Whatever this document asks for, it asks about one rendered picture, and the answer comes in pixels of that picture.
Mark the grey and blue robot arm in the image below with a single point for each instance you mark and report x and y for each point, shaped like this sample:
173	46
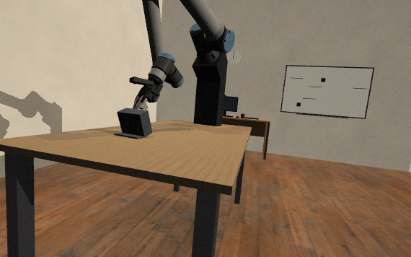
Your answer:
209	38

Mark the dark grey sloped panel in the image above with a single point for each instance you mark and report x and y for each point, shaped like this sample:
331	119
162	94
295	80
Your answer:
134	123

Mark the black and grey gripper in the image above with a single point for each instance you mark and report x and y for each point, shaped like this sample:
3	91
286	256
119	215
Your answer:
148	93

